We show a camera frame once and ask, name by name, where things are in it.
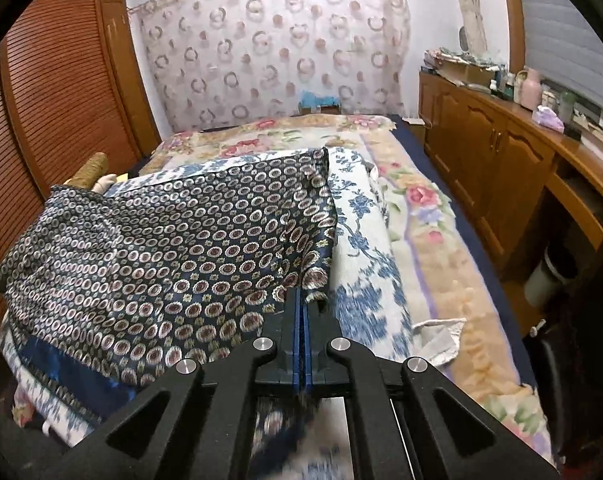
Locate pink floral blanket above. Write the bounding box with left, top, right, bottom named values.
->
left=152, top=114, right=555, bottom=461

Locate dark circle-print satin garment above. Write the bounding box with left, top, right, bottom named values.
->
left=0, top=147, right=339, bottom=480

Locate cluttered cardboard box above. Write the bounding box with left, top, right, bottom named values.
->
left=421, top=49, right=507, bottom=88

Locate pink thermos jug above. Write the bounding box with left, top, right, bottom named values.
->
left=520, top=67, right=542, bottom=111

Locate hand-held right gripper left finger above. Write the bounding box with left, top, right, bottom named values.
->
left=46, top=287, right=302, bottom=480

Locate grey window blind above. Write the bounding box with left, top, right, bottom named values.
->
left=514, top=0, right=603, bottom=116

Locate navy bed mattress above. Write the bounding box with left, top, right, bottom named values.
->
left=389, top=115, right=537, bottom=391

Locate blue floral white cloth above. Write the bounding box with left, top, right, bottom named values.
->
left=0, top=146, right=466, bottom=480

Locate circle-print sheer curtain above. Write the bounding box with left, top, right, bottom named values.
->
left=129, top=0, right=412, bottom=133

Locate beige tied side curtain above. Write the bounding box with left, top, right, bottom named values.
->
left=444, top=0, right=487, bottom=56

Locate purple tissue pack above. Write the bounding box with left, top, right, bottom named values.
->
left=531, top=105, right=565, bottom=134

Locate cardboard box with blue cloth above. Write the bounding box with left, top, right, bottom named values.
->
left=298, top=91, right=341, bottom=115

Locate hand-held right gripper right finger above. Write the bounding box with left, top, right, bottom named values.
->
left=304, top=304, right=563, bottom=480

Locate wooden slatted wardrobe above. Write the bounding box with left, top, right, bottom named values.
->
left=0, top=0, right=162, bottom=341

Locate round waste bin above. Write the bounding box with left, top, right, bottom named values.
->
left=524, top=247, right=577, bottom=308

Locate wooden sideboard cabinet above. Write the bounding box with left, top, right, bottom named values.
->
left=418, top=70, right=603, bottom=281

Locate brown woven roll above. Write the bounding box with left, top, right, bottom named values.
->
left=64, top=152, right=110, bottom=188

